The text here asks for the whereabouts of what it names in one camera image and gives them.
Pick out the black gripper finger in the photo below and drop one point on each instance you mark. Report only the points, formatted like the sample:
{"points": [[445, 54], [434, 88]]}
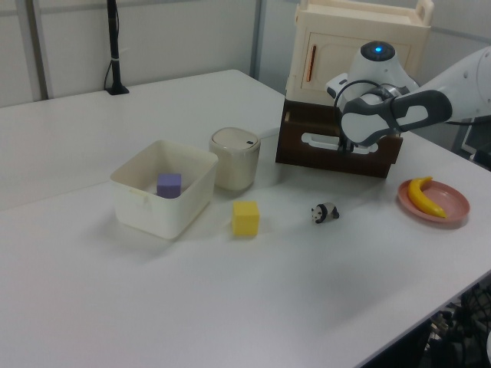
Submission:
{"points": [[347, 148], [340, 146]]}

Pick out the dark brown wooden tray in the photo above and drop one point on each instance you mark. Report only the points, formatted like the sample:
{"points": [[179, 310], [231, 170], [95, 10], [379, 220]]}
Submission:
{"points": [[318, 159]]}

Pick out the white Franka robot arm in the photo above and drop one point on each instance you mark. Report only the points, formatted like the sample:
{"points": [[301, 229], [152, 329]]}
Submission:
{"points": [[429, 103]]}

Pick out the dark brown wooden drawer case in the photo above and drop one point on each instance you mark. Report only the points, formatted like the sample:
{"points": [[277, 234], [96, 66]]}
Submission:
{"points": [[307, 104]]}

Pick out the open white plastic bin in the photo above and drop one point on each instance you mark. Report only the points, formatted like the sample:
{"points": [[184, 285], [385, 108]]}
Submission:
{"points": [[161, 207]]}

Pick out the small panda toy figure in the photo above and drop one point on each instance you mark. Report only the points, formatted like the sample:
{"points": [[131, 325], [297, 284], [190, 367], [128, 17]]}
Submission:
{"points": [[325, 212]]}

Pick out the yellow plastic banana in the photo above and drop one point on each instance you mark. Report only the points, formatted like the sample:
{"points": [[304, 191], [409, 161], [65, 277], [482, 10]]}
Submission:
{"points": [[418, 195]]}

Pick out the small cream lidded trash can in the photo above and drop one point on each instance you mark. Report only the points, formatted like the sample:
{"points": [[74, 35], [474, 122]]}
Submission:
{"points": [[234, 161]]}

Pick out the yellow foam cube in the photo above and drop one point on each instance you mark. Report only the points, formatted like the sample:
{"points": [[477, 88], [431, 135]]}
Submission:
{"points": [[245, 219]]}

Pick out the pink round plate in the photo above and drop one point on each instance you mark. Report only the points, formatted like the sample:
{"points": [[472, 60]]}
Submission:
{"points": [[454, 205]]}

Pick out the dark monitor beside table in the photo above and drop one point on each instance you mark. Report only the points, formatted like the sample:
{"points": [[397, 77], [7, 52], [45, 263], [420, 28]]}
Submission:
{"points": [[479, 147]]}

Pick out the purple foam cube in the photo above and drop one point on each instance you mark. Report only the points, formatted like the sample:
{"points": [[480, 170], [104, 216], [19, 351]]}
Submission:
{"points": [[169, 186]]}

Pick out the dark clutter under table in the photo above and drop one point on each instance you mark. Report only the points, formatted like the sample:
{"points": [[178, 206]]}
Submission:
{"points": [[464, 329]]}

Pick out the black pole stand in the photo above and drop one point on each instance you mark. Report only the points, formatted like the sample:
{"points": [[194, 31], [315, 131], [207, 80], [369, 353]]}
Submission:
{"points": [[114, 46]]}

